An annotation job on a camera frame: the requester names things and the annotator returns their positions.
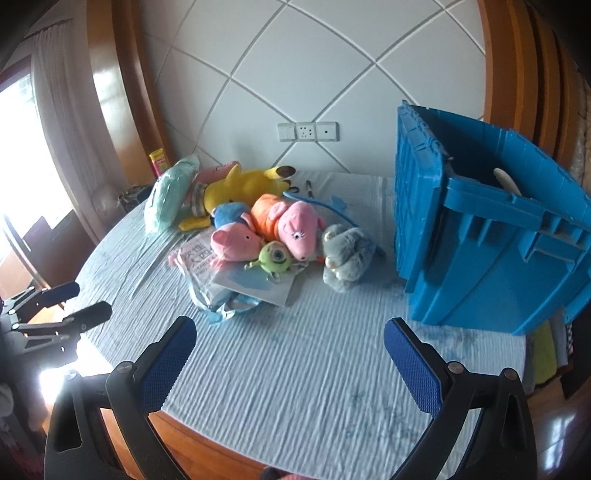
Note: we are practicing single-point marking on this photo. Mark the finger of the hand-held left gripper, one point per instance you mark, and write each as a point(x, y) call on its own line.
point(90, 314)
point(60, 291)

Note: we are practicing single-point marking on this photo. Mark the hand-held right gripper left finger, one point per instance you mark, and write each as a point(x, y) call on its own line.
point(168, 369)

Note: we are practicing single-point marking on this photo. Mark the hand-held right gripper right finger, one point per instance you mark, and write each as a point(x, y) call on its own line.
point(413, 369)

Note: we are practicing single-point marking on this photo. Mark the blue plastic crate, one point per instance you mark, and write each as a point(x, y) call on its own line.
point(485, 277)

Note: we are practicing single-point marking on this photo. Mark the grey plush toy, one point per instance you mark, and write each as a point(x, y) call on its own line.
point(346, 258)

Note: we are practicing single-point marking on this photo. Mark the pink pig plush blue outfit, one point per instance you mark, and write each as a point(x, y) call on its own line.
point(233, 240)

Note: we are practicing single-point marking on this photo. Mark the green one-eyed monster plush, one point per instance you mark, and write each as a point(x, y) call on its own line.
point(272, 256)

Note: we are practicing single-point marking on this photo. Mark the pink pig plush orange dress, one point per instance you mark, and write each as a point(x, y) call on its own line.
point(295, 224)

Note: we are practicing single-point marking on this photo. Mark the round wooden table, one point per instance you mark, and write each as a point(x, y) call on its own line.
point(198, 438)

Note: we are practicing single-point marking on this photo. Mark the clear bag with newspaper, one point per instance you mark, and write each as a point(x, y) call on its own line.
point(194, 263)

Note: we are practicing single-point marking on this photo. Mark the dark small object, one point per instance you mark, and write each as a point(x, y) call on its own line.
point(133, 196)

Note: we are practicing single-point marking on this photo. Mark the white and blue notebook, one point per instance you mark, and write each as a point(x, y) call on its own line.
point(263, 290)

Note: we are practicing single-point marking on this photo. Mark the yellow-green cloth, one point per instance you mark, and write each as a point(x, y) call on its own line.
point(545, 353)

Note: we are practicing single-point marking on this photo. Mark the mint green pillow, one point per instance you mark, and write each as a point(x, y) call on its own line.
point(168, 198)

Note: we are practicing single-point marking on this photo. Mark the pale curtain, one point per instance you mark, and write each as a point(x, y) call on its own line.
point(69, 138)

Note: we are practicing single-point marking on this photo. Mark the yellow can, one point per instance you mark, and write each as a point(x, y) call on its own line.
point(159, 164)

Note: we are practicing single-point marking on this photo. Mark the pink starfish plush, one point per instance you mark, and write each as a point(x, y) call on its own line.
point(210, 174)

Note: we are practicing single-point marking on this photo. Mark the yellow mouse plush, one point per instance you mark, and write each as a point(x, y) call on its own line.
point(244, 187)

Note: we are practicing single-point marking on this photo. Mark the blue boomerang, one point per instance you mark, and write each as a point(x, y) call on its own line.
point(300, 198)

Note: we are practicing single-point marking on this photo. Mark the black marker pen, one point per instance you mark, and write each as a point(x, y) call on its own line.
point(309, 188)

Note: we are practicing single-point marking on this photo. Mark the cream rabbit plush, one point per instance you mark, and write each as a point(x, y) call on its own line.
point(507, 182)

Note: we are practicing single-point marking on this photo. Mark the white wall outlet plate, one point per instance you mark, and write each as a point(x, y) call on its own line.
point(327, 131)

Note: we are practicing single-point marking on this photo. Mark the white wall socket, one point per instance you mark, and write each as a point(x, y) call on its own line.
point(305, 131)

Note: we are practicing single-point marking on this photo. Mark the white wall switch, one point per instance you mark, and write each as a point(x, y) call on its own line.
point(286, 132)

